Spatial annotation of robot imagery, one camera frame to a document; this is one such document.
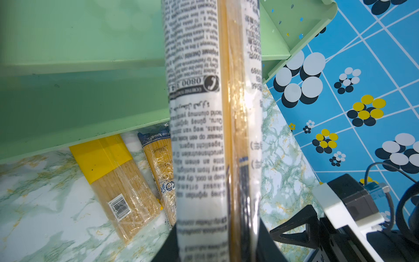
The blue label spaghetti bag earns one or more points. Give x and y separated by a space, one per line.
214 77

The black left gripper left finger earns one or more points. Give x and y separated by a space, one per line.
169 252

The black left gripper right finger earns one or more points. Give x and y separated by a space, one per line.
267 250

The green wooden shelf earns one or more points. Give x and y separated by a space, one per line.
75 71

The yellow label spaghetti bag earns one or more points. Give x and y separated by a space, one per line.
119 185

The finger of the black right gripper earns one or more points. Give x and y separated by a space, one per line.
310 238

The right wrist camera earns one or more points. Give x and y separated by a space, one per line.
350 214

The clear blue-end spaghetti bag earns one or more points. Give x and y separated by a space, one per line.
158 151

